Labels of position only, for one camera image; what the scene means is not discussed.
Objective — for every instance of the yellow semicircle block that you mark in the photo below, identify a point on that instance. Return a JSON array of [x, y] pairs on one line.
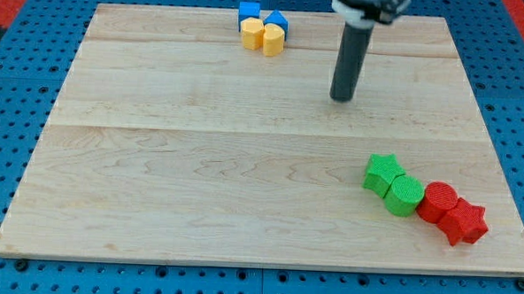
[[273, 40]]

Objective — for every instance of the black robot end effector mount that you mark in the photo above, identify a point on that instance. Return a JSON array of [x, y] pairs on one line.
[[365, 13]]

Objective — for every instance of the green cylinder block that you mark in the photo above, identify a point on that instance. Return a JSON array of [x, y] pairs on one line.
[[404, 195]]

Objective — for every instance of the blue triangular prism block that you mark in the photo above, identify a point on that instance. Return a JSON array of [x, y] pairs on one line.
[[276, 17]]

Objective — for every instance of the blue cube block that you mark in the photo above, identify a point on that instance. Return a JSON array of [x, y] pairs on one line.
[[247, 10]]

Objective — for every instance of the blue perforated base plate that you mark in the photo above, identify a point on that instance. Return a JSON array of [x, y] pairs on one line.
[[39, 46]]

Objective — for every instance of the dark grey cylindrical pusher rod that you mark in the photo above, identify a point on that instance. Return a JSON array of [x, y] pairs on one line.
[[353, 49]]

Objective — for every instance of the red cylinder block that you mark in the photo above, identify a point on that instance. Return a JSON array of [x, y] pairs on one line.
[[439, 198]]

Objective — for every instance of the light wooden board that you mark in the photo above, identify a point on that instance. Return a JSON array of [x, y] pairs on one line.
[[170, 143]]

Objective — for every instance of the green star block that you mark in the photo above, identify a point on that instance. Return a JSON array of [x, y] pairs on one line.
[[381, 171]]

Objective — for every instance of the yellow hexagon block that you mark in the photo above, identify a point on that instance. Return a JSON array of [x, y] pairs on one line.
[[252, 31]]

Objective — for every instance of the red star block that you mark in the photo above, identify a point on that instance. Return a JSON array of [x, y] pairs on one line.
[[465, 223]]

